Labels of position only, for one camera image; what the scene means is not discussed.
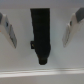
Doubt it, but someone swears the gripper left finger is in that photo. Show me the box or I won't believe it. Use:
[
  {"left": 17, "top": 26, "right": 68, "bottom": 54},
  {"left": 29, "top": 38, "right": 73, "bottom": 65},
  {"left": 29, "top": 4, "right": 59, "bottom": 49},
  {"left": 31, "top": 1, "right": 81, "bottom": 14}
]
[{"left": 0, "top": 12, "right": 18, "bottom": 49}]

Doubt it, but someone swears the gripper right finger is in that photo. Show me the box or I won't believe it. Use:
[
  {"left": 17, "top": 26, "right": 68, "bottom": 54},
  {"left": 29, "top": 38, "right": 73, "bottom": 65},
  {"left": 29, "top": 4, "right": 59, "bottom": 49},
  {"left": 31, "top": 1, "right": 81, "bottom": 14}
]
[{"left": 61, "top": 7, "right": 84, "bottom": 48}]

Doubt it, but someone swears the white sliding door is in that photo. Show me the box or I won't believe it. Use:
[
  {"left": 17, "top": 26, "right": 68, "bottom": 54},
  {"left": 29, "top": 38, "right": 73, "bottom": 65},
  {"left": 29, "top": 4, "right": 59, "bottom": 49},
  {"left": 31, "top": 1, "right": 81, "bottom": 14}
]
[{"left": 0, "top": 0, "right": 84, "bottom": 75}]

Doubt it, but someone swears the black door handle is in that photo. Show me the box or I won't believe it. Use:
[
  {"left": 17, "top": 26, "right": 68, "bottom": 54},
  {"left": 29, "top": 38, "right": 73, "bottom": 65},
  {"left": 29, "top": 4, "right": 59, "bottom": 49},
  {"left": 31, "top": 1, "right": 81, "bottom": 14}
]
[{"left": 29, "top": 8, "right": 53, "bottom": 66}]

